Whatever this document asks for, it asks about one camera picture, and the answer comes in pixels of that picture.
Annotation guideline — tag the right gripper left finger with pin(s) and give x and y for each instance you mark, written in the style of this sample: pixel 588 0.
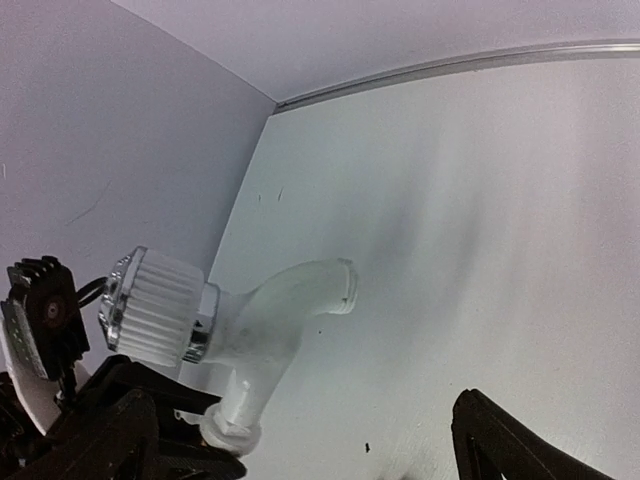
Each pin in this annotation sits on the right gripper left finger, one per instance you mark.
pixel 122 425

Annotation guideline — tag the white faucet chrome knob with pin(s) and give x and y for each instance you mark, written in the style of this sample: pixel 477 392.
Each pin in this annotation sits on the white faucet chrome knob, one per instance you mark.
pixel 161 310

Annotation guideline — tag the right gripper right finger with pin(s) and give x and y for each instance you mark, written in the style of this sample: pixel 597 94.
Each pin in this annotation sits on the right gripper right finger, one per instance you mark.
pixel 489 443

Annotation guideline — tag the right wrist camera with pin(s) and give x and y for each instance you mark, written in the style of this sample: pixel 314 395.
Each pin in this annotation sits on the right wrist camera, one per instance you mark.
pixel 43 338

